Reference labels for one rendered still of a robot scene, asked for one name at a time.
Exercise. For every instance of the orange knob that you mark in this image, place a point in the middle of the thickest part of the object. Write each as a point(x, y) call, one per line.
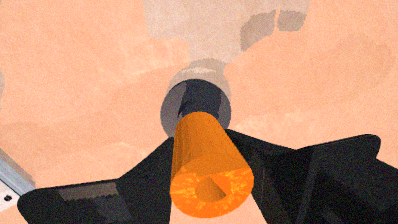
point(209, 176)

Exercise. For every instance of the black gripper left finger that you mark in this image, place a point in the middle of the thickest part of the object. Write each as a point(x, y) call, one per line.
point(140, 196)

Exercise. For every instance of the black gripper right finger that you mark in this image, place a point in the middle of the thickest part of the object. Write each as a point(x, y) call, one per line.
point(284, 177)

